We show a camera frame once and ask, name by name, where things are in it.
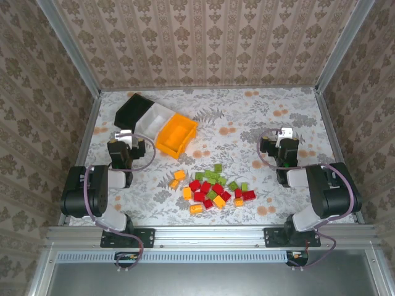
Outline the floral patterned table cover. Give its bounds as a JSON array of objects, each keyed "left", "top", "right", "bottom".
[{"left": 66, "top": 88, "right": 359, "bottom": 228}]

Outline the aluminium side rail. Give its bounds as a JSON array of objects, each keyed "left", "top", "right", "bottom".
[
  {"left": 314, "top": 89, "right": 367, "bottom": 224},
  {"left": 58, "top": 92, "right": 102, "bottom": 226}
]

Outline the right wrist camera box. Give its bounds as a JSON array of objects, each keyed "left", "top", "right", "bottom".
[{"left": 277, "top": 126, "right": 293, "bottom": 146}]

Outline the thin aluminium rail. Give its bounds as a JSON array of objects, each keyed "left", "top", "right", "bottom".
[{"left": 99, "top": 86, "right": 319, "bottom": 93}]

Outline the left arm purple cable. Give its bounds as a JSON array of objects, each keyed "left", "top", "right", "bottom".
[{"left": 83, "top": 131, "right": 157, "bottom": 272}]

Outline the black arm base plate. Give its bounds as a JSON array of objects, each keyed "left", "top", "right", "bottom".
[
  {"left": 100, "top": 227, "right": 156, "bottom": 249},
  {"left": 264, "top": 227, "right": 322, "bottom": 248}
]

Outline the white slotted cable duct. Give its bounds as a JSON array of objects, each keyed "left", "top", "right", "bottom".
[{"left": 56, "top": 250, "right": 289, "bottom": 264}]

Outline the black cable outlet bracket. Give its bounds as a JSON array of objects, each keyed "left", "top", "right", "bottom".
[
  {"left": 286, "top": 251, "right": 309, "bottom": 268},
  {"left": 114, "top": 251, "right": 141, "bottom": 268}
]

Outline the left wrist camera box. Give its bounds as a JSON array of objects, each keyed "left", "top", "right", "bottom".
[{"left": 114, "top": 129, "right": 134, "bottom": 146}]

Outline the black plastic bin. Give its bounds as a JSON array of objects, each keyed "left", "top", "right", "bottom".
[{"left": 114, "top": 92, "right": 156, "bottom": 133}]

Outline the wide aluminium mounting rail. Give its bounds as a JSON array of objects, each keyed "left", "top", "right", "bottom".
[{"left": 45, "top": 225, "right": 382, "bottom": 249}]

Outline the aluminium frame post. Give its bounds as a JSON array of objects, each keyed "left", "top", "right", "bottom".
[
  {"left": 36, "top": 0, "right": 102, "bottom": 96},
  {"left": 315, "top": 0, "right": 376, "bottom": 93}
]

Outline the white plastic bin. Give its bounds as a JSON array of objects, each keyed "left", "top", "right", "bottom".
[{"left": 134, "top": 102, "right": 176, "bottom": 142}]

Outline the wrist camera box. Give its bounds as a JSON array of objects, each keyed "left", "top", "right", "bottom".
[
  {"left": 114, "top": 129, "right": 134, "bottom": 146},
  {"left": 277, "top": 126, "right": 293, "bottom": 146}
]

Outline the grey metal sheet panel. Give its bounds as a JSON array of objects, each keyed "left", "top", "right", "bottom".
[{"left": 46, "top": 261, "right": 374, "bottom": 296}]

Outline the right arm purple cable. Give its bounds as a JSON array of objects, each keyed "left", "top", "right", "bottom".
[{"left": 257, "top": 128, "right": 354, "bottom": 272}]

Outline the orange plastic bin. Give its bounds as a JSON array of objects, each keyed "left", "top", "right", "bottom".
[{"left": 155, "top": 113, "right": 199, "bottom": 160}]

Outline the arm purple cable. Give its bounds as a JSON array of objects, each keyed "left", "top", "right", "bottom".
[
  {"left": 83, "top": 131, "right": 157, "bottom": 272},
  {"left": 257, "top": 128, "right": 354, "bottom": 272}
]

